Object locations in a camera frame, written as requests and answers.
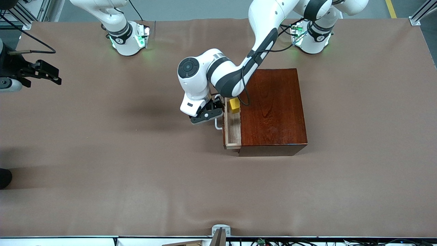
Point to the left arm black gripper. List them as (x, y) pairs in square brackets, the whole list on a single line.
[(217, 103)]

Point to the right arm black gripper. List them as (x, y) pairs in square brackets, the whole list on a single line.
[(14, 69)]

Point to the yellow cube block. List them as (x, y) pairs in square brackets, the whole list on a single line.
[(234, 105)]

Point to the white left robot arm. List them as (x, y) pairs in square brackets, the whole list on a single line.
[(225, 73)]

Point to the dark wooden cabinet box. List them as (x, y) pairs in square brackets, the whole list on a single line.
[(276, 109)]

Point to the brown table cover sheet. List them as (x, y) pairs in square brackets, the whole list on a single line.
[(136, 171)]

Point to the grey metal table clamp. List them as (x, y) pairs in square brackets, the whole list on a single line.
[(221, 227)]

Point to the aluminium profile bar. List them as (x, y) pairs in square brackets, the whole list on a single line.
[(421, 13)]

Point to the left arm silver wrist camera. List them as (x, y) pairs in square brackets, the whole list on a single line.
[(205, 118)]

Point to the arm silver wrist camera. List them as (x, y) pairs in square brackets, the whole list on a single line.
[(205, 118), (8, 84)]

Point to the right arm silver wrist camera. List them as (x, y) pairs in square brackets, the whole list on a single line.
[(8, 84)]

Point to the aluminium frame with struts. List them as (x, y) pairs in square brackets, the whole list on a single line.
[(30, 10)]

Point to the white table edge rail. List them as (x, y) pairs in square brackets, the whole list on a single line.
[(68, 241)]

